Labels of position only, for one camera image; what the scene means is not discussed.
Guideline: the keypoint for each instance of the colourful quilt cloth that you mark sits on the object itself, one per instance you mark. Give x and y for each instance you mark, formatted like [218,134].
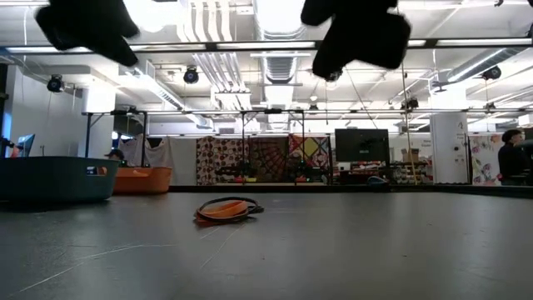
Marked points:
[314,148]

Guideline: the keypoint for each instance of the black background station frame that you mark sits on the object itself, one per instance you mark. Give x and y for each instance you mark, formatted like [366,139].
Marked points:
[88,137]
[243,141]

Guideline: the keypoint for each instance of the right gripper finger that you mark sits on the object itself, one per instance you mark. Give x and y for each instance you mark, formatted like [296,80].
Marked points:
[341,64]
[329,62]

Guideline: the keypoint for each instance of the cardboard box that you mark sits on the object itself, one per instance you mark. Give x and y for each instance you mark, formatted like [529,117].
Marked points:
[410,156]

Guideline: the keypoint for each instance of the black overhead light bar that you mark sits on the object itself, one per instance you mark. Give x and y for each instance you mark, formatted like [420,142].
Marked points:
[210,46]

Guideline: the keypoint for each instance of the person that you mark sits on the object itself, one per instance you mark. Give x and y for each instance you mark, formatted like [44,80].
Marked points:
[510,160]
[115,155]

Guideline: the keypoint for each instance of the black metal table frame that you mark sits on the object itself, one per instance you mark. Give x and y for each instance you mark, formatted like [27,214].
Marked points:
[354,188]

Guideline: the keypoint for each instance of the orange rubber band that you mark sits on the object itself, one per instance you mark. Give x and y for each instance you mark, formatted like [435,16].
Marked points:
[225,209]

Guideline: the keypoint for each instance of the blue background object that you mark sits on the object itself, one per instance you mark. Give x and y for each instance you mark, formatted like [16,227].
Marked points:
[377,181]

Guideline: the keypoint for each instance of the silver ventilation duct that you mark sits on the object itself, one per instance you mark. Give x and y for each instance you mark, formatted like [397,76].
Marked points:
[281,66]

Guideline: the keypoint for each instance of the orange plastic basket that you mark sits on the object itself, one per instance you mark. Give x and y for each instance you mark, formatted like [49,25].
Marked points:
[141,180]

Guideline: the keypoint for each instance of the white pillar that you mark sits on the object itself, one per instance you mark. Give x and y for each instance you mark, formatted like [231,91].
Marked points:
[447,141]

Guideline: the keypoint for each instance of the black wall screen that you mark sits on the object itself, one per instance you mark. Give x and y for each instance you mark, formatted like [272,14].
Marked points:
[362,146]

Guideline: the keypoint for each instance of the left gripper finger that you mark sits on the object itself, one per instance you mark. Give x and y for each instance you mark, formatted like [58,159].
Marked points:
[127,50]
[116,54]

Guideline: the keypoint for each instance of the storage shelf with goods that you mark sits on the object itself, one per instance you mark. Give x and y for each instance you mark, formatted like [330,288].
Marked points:
[399,173]

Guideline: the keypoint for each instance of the computer monitor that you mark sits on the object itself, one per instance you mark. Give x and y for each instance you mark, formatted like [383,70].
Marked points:
[26,143]

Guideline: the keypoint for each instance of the background black robot arm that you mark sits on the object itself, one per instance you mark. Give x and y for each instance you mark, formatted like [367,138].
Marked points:
[237,171]
[304,168]

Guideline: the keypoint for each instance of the floral curtain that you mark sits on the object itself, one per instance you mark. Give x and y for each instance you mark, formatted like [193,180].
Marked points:
[483,158]

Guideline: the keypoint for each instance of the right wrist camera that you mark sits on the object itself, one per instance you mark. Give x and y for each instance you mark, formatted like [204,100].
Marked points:
[316,12]

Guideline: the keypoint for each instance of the white cloth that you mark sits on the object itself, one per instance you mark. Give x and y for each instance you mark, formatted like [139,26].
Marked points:
[160,156]

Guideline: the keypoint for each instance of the dark red patterned cloth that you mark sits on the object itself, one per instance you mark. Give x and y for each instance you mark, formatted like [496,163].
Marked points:
[268,156]

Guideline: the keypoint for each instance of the brown circle-patterned cloth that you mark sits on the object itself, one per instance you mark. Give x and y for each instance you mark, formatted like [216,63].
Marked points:
[216,154]

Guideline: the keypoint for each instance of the slate blue plastic basket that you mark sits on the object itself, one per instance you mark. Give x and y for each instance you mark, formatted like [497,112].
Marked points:
[50,179]

